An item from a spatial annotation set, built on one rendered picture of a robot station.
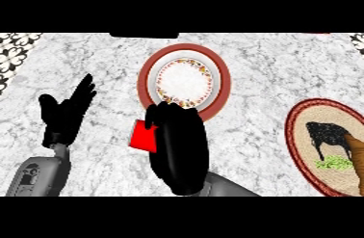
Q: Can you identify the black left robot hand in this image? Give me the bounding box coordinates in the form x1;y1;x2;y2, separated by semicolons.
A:
36;73;98;149

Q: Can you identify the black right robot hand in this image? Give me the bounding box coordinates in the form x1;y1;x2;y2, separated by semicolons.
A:
142;101;210;197

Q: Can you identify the red can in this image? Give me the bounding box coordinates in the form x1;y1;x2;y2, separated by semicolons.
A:
128;119;158;154

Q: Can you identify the white plate with red rim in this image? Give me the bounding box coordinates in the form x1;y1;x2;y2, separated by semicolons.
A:
136;42;232;122

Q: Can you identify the round woven placemat with picture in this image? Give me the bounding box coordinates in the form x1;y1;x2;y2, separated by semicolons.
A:
282;97;364;198

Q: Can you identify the black and white patterned cloth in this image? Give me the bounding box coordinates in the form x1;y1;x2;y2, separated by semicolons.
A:
0;32;44;95
347;33;364;55

